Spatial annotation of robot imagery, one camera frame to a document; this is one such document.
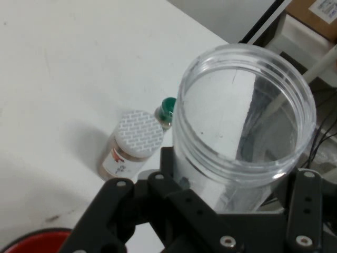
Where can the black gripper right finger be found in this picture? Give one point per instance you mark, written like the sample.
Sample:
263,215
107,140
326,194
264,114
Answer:
305,205

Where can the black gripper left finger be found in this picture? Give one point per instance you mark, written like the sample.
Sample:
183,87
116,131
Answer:
116,205

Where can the clear plastic jar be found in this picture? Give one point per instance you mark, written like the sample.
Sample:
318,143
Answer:
192,168

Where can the spice jar white patterned lid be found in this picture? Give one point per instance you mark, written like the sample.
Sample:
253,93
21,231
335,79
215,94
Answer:
139,129

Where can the red bowl black rim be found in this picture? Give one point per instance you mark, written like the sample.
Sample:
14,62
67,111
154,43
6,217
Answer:
39,242

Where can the small spice bottle green cap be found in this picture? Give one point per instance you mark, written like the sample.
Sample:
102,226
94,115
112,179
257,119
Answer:
168,104

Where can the white pole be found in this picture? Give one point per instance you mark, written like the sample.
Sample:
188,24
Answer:
321,63

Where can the white foam box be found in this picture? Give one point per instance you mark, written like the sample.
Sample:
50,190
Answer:
295,39

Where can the cardboard box white label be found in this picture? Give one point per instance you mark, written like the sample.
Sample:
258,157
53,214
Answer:
300,18

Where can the white panel black edge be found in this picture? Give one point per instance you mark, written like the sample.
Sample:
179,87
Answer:
223,15

